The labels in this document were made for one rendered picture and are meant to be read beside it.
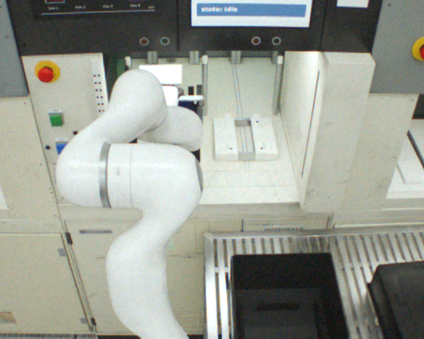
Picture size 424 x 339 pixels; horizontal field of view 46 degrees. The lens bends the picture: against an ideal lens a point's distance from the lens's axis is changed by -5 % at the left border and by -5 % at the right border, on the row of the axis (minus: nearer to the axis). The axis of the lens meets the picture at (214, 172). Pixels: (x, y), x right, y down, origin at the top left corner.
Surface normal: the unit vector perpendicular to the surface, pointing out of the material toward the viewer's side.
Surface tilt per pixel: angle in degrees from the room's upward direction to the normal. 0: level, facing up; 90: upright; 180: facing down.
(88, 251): 90
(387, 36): 90
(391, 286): 0
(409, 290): 0
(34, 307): 90
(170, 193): 65
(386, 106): 90
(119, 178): 52
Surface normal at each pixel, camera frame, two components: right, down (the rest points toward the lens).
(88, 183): 0.00, 0.25
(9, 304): 0.04, 0.67
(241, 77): 0.02, -0.74
